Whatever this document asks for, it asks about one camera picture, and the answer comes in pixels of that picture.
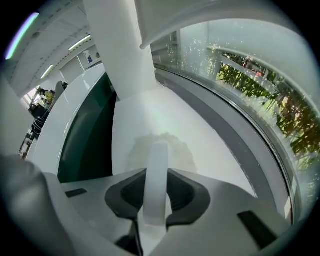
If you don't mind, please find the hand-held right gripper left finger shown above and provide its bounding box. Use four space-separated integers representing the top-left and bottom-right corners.
42 167 148 256

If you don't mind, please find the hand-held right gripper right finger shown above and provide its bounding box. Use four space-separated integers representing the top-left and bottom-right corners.
149 167 297 256

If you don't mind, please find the white bathtub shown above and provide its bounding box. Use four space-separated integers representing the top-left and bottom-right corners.
24 62 118 185

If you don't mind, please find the long ceiling light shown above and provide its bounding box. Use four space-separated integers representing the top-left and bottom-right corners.
40 64 55 80
68 34 92 51

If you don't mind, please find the black framed window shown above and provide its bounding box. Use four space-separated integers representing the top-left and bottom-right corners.
152 19 320 226

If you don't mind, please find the grey roller blind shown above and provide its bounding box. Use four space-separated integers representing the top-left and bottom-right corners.
134 0 226 50

